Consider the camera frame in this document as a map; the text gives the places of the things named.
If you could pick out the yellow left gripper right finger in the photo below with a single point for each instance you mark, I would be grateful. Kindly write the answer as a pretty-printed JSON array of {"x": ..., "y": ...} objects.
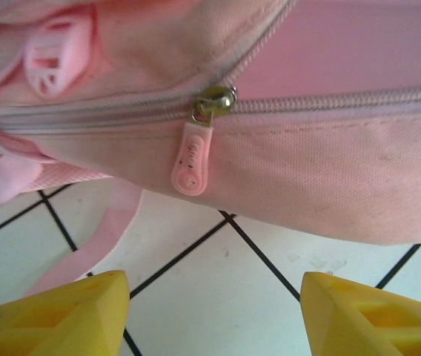
[{"x": 362, "y": 322}]

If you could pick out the pink student backpack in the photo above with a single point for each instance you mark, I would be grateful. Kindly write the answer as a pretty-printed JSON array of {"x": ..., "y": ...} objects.
[{"x": 270, "y": 159}]

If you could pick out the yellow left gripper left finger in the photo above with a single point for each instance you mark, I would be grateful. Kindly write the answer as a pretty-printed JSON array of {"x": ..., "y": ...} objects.
[{"x": 58, "y": 319}]

